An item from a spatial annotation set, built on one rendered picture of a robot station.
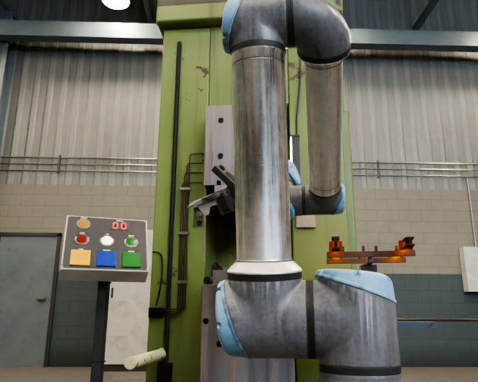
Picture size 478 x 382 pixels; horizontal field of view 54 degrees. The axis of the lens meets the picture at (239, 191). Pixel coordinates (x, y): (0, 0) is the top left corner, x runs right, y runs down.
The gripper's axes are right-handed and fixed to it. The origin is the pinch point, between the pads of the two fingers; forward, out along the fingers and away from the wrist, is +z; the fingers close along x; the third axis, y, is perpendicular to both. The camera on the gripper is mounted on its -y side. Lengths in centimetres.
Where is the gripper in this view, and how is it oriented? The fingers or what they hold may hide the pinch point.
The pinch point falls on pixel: (196, 201)
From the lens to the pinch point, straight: 161.2
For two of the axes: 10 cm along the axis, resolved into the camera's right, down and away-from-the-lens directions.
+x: 3.4, -1.7, 9.3
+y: 3.6, 9.3, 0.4
